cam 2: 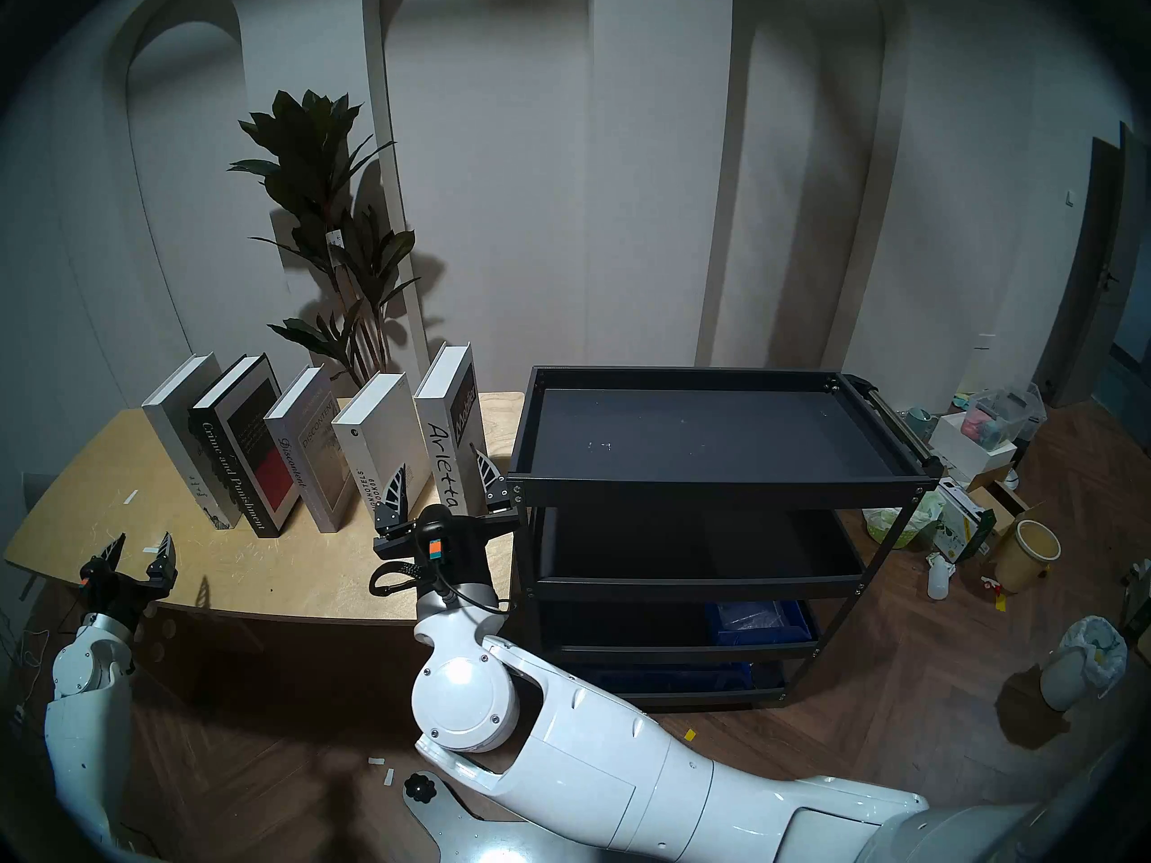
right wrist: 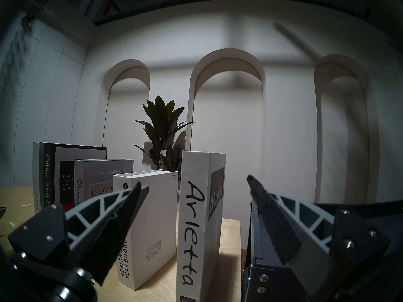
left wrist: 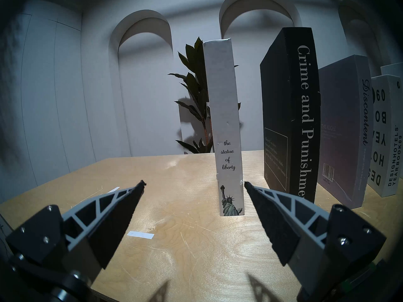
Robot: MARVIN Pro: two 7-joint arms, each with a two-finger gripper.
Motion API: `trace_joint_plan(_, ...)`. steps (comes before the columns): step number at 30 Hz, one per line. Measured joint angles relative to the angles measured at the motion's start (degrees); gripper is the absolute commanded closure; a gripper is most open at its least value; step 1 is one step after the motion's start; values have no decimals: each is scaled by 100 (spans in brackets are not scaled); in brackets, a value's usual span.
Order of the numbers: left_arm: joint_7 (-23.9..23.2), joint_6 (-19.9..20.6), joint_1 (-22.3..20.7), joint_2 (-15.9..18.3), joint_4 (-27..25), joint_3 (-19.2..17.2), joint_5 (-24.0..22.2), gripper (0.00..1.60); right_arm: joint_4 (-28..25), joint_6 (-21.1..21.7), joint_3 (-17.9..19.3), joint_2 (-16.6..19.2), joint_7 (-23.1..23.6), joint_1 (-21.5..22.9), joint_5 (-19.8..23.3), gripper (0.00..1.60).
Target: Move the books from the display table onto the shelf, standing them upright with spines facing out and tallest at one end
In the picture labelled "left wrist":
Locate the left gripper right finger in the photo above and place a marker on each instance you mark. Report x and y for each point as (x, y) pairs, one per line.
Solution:
(277, 222)

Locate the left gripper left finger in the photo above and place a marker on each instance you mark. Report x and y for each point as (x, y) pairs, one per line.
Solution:
(107, 222)

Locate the grey Discontent book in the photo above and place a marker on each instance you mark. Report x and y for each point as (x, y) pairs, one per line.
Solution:
(340, 131)

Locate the white Design Hotels yearbook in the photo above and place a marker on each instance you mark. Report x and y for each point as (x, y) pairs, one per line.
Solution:
(385, 147)

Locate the light wooden display table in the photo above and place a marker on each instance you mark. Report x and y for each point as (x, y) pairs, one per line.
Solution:
(189, 241)

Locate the short white table tape strip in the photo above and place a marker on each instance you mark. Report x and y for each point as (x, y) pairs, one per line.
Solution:
(113, 189)

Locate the long white table tape strip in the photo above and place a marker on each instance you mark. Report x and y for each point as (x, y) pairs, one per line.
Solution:
(140, 235)

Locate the black Crime and Punishment book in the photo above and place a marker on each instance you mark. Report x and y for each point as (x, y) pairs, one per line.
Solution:
(292, 115)

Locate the grey Statue of Liberty book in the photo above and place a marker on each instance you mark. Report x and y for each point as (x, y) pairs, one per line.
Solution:
(223, 115)

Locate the dark green potted plant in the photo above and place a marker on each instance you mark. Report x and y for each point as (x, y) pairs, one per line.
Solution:
(195, 84)

